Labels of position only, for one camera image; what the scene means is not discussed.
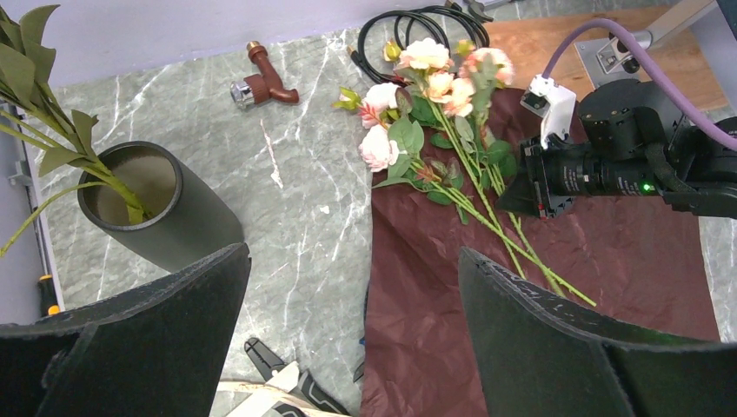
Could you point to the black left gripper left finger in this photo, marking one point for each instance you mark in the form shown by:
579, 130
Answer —
154, 350

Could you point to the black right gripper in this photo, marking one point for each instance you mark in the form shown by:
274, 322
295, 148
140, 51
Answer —
550, 180

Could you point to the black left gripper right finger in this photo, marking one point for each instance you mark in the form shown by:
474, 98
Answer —
539, 354

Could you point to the red flower bouquet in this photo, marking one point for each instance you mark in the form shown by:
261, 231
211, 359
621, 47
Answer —
427, 128

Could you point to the dark red wrapping paper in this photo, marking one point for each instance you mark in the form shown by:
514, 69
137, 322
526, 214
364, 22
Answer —
632, 258

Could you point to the pink flower stem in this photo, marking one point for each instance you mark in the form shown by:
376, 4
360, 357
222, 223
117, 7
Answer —
25, 83

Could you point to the beige ribbon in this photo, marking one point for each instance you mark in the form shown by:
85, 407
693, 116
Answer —
263, 398

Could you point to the black cone vase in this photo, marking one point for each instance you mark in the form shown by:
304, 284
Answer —
189, 220

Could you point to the black pruning shears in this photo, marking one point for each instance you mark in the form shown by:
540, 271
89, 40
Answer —
289, 377

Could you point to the yellow tool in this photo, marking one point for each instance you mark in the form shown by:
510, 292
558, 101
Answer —
49, 304

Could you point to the wooden board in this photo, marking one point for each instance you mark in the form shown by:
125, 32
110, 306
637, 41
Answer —
529, 43

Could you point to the brown small figurine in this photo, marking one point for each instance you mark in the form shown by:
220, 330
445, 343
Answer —
262, 86

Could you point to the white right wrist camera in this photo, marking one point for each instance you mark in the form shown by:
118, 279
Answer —
554, 104

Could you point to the metal switch stand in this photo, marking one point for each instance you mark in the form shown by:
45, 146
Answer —
608, 59

